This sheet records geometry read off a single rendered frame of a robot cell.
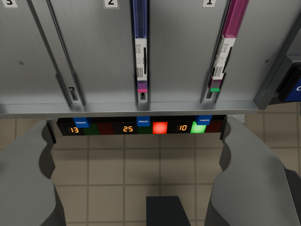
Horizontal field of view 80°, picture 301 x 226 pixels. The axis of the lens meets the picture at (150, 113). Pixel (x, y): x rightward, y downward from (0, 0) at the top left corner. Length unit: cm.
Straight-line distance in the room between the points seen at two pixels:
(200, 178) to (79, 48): 98
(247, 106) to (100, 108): 24
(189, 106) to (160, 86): 6
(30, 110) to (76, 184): 84
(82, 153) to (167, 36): 93
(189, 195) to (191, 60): 95
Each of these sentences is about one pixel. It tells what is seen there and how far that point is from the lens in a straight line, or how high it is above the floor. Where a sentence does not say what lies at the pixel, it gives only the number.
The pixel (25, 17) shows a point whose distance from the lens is 28.
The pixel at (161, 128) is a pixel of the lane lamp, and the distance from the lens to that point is 37.
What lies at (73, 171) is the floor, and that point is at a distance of 114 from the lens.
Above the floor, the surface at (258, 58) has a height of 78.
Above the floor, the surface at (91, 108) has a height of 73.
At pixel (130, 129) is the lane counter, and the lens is 37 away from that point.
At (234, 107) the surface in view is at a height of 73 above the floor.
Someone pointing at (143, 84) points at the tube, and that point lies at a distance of 27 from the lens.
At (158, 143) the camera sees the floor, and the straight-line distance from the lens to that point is 104.
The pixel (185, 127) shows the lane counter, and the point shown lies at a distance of 38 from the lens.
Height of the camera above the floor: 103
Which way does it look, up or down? 87 degrees down
